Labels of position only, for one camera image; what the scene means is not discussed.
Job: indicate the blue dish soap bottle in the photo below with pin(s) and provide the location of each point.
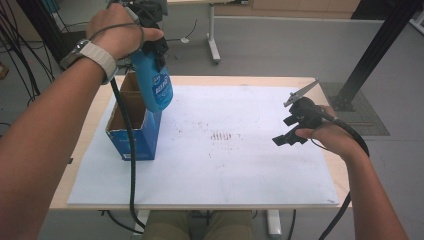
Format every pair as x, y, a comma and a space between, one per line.
153, 86

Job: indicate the grey floor mat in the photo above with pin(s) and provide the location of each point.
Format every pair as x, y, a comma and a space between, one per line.
370, 120

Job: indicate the person's legs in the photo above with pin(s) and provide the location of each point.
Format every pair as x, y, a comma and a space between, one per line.
230, 226

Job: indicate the person's left hand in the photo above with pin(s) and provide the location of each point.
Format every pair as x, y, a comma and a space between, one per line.
116, 31

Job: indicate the white background desk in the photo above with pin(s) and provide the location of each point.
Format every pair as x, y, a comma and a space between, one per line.
212, 36

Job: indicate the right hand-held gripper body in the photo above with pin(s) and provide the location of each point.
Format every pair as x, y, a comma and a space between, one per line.
306, 113

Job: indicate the blue cardboard box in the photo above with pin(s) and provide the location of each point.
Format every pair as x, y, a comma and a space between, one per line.
140, 136

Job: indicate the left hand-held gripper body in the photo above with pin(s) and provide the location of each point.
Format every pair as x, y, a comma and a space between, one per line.
148, 11

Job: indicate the white band wristwatch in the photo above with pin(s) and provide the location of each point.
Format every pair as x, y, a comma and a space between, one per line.
98, 57

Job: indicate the white table mat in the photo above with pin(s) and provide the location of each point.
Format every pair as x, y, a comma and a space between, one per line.
250, 166

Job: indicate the wooden cabinet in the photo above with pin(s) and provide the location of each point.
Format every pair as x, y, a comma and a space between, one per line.
286, 8

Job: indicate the black metal pillar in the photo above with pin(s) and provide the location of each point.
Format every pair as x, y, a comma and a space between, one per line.
376, 46

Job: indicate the black box on floor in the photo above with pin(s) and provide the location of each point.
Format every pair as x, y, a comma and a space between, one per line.
73, 43

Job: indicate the white table leg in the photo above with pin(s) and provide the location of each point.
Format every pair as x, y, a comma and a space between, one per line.
141, 221
274, 223

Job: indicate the person's right hand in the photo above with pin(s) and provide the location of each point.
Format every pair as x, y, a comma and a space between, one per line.
331, 136

